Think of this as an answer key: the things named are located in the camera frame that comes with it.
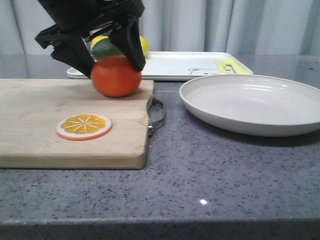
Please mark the right yellow lemon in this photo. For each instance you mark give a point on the right yellow lemon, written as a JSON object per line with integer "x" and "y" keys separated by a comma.
{"x": 145, "y": 45}

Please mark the left yellow lemon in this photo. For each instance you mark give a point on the left yellow lemon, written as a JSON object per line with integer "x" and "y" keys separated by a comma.
{"x": 98, "y": 40}

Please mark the yellow lemon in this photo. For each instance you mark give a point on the yellow lemon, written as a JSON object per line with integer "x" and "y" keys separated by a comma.
{"x": 145, "y": 45}
{"x": 98, "y": 40}

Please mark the grey curtain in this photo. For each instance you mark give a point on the grey curtain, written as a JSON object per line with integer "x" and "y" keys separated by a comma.
{"x": 238, "y": 27}

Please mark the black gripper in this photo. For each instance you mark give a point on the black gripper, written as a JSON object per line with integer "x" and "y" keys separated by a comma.
{"x": 75, "y": 19}

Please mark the yellow plastic fork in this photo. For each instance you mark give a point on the yellow plastic fork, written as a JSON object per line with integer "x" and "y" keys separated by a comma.
{"x": 237, "y": 66}

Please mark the white round plate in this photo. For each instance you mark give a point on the white round plate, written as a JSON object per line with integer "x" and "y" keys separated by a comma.
{"x": 254, "y": 105}

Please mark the white rectangular tray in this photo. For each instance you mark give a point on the white rectangular tray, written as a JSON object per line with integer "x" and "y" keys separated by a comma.
{"x": 182, "y": 65}

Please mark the wooden cutting board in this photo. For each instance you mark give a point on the wooden cutting board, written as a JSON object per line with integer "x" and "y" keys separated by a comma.
{"x": 31, "y": 109}

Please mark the metal cutting board handle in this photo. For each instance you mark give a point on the metal cutting board handle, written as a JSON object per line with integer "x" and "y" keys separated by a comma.
{"x": 156, "y": 115}

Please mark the green lime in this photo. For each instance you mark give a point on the green lime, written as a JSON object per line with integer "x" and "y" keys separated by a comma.
{"x": 112, "y": 50}

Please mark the plastic orange slice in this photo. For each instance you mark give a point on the plastic orange slice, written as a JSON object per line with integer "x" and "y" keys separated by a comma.
{"x": 84, "y": 126}

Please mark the yellow plastic knife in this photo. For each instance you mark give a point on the yellow plastic knife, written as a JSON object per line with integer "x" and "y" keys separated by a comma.
{"x": 221, "y": 67}

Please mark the orange fruit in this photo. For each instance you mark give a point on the orange fruit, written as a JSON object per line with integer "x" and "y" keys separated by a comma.
{"x": 114, "y": 76}

